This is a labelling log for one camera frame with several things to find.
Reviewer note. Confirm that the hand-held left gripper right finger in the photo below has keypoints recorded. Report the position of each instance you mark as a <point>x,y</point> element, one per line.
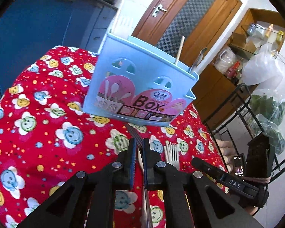
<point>145,171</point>

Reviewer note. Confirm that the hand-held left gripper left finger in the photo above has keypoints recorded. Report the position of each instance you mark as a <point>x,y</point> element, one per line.
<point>133,168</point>

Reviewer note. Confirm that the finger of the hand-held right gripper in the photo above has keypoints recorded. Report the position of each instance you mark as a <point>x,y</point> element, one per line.
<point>209,168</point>

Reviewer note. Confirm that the light blue utensil box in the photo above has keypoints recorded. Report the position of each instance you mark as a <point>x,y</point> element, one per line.
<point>137,76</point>

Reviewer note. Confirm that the metal table knife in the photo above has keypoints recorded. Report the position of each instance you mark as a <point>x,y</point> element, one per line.
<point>199,58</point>

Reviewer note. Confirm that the tray of eggs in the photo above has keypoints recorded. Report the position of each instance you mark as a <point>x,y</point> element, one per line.
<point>226,154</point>

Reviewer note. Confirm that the wooden shelf cabinet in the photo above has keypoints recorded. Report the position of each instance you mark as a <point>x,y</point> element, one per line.
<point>216,87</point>

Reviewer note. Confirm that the bag of green vegetables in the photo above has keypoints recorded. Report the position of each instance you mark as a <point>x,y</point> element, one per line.
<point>270,109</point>

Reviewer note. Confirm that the red smiley flower tablecloth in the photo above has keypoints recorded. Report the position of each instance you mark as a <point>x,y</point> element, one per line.
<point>49,123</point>

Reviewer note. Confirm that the red sauce bottle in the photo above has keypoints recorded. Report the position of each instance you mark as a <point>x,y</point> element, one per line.
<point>235,70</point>

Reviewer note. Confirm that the clear bag of food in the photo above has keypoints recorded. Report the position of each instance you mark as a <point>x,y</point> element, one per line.
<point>224,60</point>

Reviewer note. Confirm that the white plastic bag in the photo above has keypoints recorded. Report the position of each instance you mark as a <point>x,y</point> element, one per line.
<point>263,66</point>

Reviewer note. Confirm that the cardboard box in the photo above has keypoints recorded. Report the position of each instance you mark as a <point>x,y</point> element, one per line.
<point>242,42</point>

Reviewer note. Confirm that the small metal tin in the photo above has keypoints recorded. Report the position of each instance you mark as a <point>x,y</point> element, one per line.
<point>251,29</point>

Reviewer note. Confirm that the yellow bottle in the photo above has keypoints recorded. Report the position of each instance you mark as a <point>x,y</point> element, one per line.
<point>270,30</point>
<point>280,36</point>

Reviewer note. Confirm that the wooden door with glass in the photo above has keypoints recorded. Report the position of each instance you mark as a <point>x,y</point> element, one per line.
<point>178,4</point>

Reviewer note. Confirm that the blue kitchen base cabinet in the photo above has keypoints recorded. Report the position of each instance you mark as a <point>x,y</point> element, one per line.
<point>49,16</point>

